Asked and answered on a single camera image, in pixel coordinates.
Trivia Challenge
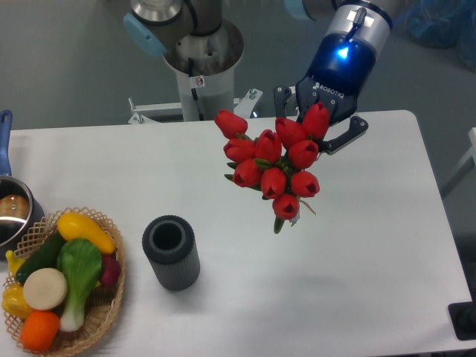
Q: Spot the green bok choy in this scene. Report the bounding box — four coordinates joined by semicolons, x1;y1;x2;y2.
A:
57;238;102;332

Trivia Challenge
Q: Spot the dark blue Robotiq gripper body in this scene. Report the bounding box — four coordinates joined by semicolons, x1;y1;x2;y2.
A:
296;33;376;123

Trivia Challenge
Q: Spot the red radish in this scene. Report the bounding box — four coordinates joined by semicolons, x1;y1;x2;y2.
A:
99;255;121;286

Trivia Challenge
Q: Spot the white frame at right edge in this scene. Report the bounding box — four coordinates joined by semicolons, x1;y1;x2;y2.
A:
440;127;475;199

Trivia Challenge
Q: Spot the dark grey ribbed vase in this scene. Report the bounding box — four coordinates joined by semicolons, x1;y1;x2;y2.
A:
142;215;200;291

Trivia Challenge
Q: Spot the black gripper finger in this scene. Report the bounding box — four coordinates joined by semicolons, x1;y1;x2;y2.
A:
318;115;369;155
273;86;300;120

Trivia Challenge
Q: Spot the dark green cucumber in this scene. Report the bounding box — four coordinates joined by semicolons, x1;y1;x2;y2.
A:
15;231;66;283

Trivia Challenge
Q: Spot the red tulip bouquet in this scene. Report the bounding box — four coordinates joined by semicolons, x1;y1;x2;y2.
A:
214;102;330;234

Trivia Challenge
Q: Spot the blue plastic bag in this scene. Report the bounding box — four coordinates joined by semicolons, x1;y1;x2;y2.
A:
393;1;475;72

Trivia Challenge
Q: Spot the black box at table edge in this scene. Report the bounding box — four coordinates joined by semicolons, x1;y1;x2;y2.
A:
448;302;475;341

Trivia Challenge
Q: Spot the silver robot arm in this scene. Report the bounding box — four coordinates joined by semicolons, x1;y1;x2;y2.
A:
123;1;399;155

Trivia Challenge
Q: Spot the blue handled saucepan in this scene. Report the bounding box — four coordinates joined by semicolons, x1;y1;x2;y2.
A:
1;109;44;261

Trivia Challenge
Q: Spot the orange fruit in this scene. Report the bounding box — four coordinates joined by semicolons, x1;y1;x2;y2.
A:
20;310;60;352

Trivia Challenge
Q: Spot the woven wicker basket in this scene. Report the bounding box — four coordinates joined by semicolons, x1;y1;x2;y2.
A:
1;208;126;356

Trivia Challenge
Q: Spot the yellow bell pepper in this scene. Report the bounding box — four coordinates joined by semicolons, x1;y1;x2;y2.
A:
1;283;33;320

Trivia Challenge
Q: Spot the yellow banana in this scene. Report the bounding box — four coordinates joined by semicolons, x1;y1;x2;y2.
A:
5;250;25;276

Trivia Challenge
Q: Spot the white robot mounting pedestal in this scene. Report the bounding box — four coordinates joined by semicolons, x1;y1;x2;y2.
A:
128;18;263;126

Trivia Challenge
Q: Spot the yellow squash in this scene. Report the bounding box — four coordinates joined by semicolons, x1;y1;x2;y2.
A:
57;212;116;254

